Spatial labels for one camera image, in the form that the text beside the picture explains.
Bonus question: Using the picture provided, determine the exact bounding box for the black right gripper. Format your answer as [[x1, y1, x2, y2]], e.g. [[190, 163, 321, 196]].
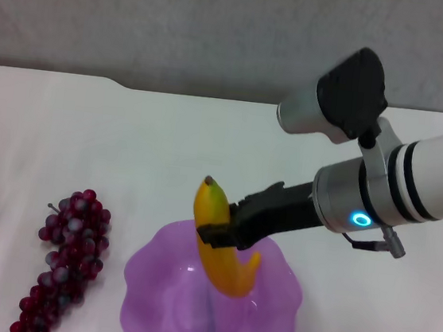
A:
[[195, 170, 331, 261]]

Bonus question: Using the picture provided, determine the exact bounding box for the yellow artificial banana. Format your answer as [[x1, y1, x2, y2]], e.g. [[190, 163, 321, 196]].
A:
[[184, 174, 271, 302]]

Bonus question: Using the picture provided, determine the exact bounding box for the red artificial grape bunch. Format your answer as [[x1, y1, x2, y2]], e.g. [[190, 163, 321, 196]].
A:
[[9, 182, 116, 332]]

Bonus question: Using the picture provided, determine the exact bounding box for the purple wavy plastic plate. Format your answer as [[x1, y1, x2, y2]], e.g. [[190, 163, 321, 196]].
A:
[[117, 211, 311, 332]]

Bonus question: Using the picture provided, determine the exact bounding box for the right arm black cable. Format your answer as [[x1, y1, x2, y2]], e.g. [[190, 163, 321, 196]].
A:
[[339, 221, 410, 261]]

